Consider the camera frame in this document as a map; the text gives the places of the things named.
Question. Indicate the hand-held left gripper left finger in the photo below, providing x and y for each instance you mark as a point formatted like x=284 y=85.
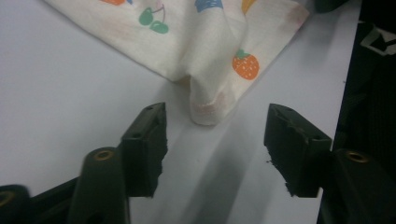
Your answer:
x=144 y=149

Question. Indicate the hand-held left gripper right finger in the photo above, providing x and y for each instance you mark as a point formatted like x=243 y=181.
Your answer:
x=295 y=149

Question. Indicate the white fruit print cloth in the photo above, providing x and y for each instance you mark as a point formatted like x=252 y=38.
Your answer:
x=205 y=53

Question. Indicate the white table mat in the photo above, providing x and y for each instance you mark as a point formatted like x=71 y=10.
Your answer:
x=62 y=93

